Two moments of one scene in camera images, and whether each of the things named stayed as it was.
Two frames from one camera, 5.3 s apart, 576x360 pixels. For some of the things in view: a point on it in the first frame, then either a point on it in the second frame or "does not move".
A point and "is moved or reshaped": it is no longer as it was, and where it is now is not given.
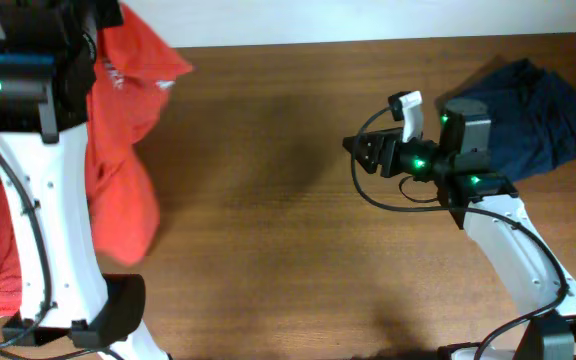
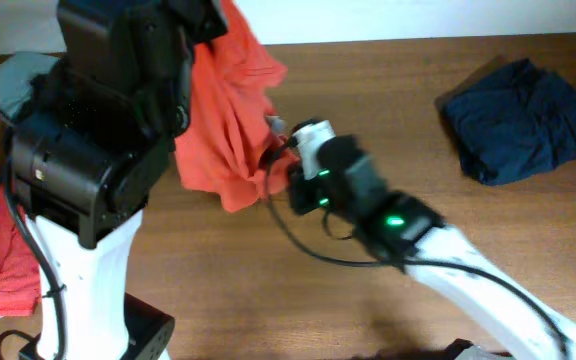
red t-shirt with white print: x=134 y=70 is moved or reshaped
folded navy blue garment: x=537 y=121 does not move
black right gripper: x=385 y=143 -> x=305 y=198
